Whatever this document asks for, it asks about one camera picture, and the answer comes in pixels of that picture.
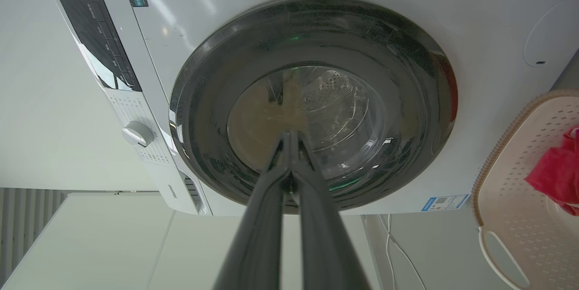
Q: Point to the black round washing machine door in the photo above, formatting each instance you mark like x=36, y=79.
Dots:
x=316, y=100

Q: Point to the silver washing machine dial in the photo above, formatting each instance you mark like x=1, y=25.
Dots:
x=137, y=133

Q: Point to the red cloth garment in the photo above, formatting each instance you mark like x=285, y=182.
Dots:
x=558, y=172

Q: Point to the blue energy label sticker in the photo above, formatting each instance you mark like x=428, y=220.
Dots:
x=444, y=202

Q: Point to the beige perforated laundry basket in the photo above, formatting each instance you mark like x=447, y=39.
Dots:
x=520, y=217

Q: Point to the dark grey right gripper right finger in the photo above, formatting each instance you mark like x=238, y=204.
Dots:
x=325, y=240

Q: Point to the white front-load washing machine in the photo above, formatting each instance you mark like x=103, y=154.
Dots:
x=217, y=23

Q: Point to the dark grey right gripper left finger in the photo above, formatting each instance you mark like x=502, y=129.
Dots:
x=258, y=235

